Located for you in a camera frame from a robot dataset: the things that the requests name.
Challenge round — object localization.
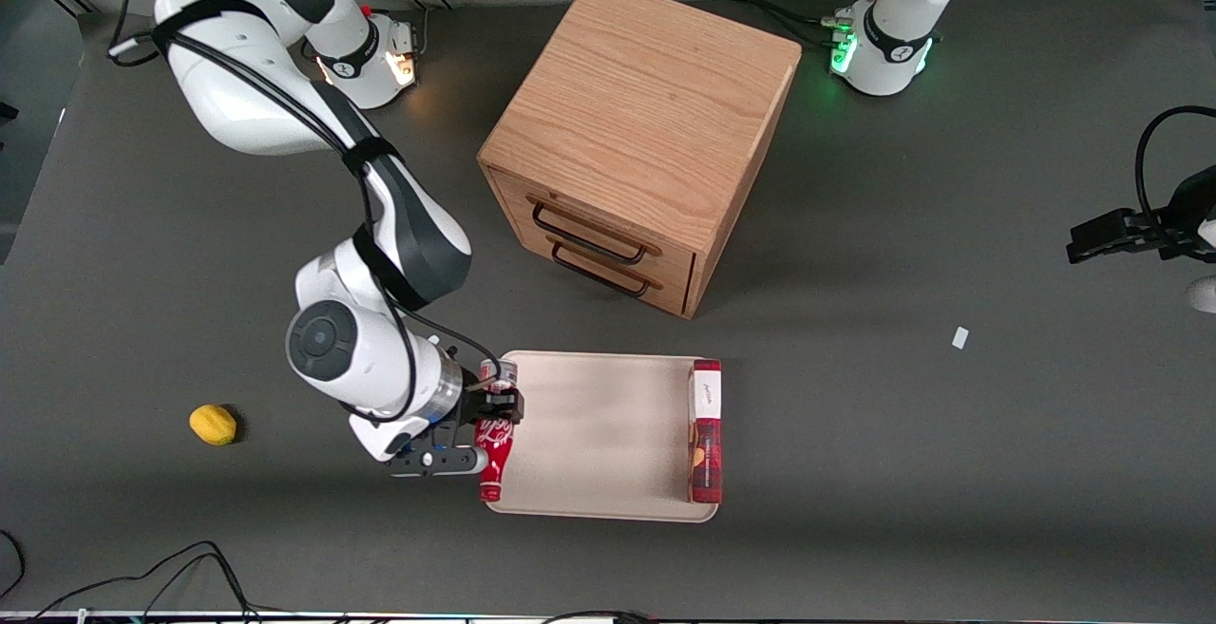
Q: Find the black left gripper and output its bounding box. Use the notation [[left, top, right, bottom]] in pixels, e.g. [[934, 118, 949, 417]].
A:
[[1066, 166, 1216, 264]]

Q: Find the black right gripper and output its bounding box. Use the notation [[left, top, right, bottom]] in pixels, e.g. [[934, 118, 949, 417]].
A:
[[427, 385, 525, 454]]

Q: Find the red coke bottle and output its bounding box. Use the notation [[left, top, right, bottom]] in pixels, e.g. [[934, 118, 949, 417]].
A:
[[478, 358, 521, 503]]

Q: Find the beige plastic tray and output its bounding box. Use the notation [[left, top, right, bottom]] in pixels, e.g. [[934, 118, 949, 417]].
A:
[[483, 350, 721, 523]]

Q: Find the wooden drawer front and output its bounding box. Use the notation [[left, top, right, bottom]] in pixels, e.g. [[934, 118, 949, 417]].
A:
[[513, 223, 696, 314], [494, 173, 701, 274]]

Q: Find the red snack box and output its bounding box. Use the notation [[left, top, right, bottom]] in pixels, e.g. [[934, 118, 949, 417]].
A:
[[686, 358, 723, 505]]

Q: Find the yellow lemon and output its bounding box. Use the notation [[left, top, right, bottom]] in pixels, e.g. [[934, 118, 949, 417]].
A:
[[189, 404, 238, 446]]

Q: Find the wooden drawer cabinet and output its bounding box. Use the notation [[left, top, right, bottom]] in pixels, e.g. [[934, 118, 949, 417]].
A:
[[477, 0, 802, 320]]

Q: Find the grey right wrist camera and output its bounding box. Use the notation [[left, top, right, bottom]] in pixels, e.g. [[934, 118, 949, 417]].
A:
[[389, 444, 487, 480]]

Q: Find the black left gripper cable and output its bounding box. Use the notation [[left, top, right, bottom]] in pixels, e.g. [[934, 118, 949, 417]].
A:
[[1135, 106, 1216, 226]]

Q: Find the black metal drawer handle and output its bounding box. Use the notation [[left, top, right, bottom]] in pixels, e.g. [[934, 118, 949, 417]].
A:
[[532, 201, 651, 266], [551, 242, 655, 299]]

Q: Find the black cable at table edge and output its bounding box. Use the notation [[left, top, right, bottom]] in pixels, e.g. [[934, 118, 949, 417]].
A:
[[541, 610, 658, 624]]

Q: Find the black floor cable bundle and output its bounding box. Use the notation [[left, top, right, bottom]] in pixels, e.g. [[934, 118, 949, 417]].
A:
[[0, 529, 259, 624]]

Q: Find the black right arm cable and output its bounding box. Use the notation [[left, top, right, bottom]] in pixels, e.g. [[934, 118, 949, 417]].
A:
[[109, 0, 506, 421]]

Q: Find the black left base cable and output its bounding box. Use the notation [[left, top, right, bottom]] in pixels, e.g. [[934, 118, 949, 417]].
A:
[[712, 0, 889, 47]]

